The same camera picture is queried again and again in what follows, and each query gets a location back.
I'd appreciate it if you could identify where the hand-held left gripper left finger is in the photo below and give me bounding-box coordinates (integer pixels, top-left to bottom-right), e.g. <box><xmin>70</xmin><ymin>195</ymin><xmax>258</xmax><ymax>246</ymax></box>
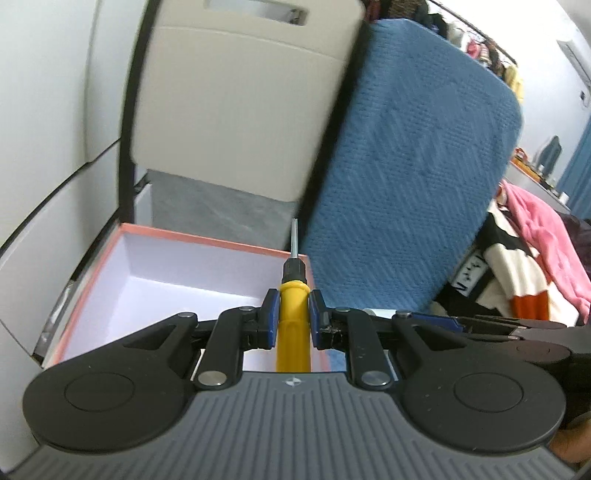
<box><xmin>124</xmin><ymin>288</ymin><xmax>280</xmax><ymax>391</ymax></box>

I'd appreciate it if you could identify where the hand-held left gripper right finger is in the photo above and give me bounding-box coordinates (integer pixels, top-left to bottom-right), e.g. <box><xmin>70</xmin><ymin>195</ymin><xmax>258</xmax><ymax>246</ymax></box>
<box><xmin>308</xmin><ymin>290</ymin><xmax>467</xmax><ymax>389</ymax></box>

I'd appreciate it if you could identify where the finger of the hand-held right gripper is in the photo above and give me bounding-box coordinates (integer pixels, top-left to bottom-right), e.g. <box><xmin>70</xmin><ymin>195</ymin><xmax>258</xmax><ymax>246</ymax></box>
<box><xmin>410</xmin><ymin>313</ymin><xmax>525</xmax><ymax>341</ymax></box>

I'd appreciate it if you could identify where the yellow screwdriver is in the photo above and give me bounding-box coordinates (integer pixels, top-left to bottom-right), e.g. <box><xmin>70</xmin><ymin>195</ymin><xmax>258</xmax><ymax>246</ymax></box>
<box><xmin>276</xmin><ymin>218</ymin><xmax>314</xmax><ymax>373</ymax></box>

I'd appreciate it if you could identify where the white box with orange rim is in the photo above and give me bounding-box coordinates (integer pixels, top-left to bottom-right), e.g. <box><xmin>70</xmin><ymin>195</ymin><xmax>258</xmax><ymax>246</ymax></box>
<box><xmin>34</xmin><ymin>223</ymin><xmax>334</xmax><ymax>374</ymax></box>

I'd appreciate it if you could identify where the person's right hand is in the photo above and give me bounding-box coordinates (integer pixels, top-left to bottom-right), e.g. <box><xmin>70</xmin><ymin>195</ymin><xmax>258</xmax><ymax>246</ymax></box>
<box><xmin>549</xmin><ymin>412</ymin><xmax>591</xmax><ymax>465</ymax></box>

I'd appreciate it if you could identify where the white printed cloth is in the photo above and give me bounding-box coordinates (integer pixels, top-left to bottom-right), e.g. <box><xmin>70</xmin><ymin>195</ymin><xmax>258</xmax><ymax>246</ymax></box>
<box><xmin>455</xmin><ymin>251</ymin><xmax>490</xmax><ymax>297</ymax></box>

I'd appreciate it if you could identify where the pile of colourful clothes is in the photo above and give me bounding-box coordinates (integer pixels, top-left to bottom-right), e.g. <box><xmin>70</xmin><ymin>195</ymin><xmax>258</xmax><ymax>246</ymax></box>
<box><xmin>429</xmin><ymin>198</ymin><xmax>591</xmax><ymax>329</ymax></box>

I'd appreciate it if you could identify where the pink blanket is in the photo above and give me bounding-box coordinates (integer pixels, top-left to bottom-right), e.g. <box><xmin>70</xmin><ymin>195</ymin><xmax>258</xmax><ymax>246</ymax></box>
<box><xmin>501</xmin><ymin>180</ymin><xmax>591</xmax><ymax>324</ymax></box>

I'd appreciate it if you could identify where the blue curtain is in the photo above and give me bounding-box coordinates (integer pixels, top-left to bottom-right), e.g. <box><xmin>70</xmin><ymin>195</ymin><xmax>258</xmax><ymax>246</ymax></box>
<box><xmin>556</xmin><ymin>134</ymin><xmax>591</xmax><ymax>217</ymax></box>

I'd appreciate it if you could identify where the blue quilted mat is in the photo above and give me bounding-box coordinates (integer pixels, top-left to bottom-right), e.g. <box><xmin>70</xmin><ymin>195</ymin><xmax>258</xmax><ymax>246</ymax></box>
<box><xmin>298</xmin><ymin>18</ymin><xmax>525</xmax><ymax>315</ymax></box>

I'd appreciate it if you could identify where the teal garment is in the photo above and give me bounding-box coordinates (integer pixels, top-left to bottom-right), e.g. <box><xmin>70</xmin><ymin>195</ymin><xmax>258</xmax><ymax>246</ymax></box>
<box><xmin>541</xmin><ymin>135</ymin><xmax>563</xmax><ymax>172</ymax></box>

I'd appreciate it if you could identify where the beige folding chair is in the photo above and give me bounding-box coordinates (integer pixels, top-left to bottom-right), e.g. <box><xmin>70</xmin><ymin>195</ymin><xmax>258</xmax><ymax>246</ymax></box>
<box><xmin>117</xmin><ymin>0</ymin><xmax>370</xmax><ymax>227</ymax></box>

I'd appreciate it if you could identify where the yellow hanging garment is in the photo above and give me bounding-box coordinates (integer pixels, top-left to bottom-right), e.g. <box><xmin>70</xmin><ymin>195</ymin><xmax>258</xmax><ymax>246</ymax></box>
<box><xmin>505</xmin><ymin>65</ymin><xmax>527</xmax><ymax>105</ymax></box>

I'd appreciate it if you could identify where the dark brown hanging garment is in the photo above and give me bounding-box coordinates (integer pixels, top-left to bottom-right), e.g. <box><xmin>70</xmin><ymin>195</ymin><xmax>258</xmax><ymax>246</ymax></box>
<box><xmin>485</xmin><ymin>44</ymin><xmax>507</xmax><ymax>75</ymax></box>

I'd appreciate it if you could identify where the white air conditioner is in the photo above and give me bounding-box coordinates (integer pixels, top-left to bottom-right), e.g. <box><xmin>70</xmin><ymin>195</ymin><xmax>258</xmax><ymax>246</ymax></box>
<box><xmin>556</xmin><ymin>39</ymin><xmax>591</xmax><ymax>86</ymax></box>

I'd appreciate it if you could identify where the white floral hanging garment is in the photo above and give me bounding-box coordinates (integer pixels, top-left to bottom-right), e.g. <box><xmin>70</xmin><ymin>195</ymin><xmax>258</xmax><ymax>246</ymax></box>
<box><xmin>445</xmin><ymin>18</ymin><xmax>468</xmax><ymax>47</ymax></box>

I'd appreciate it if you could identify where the black clothes rail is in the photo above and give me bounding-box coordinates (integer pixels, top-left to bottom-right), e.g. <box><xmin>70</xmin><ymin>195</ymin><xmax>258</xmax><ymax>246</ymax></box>
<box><xmin>427</xmin><ymin>0</ymin><xmax>518</xmax><ymax>64</ymax></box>

